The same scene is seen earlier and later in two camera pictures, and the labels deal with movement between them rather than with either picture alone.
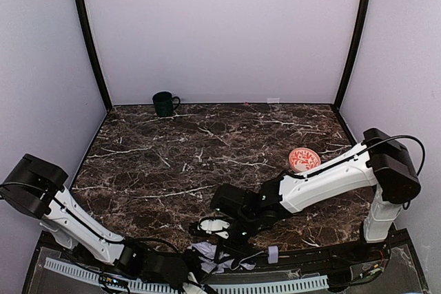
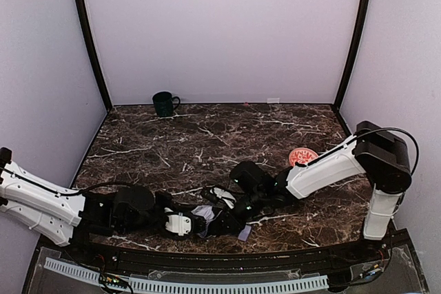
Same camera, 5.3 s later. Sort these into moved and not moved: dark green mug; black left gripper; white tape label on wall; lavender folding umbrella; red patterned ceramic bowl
Moved: lavender folding umbrella; black left gripper
Not moved: red patterned ceramic bowl; white tape label on wall; dark green mug
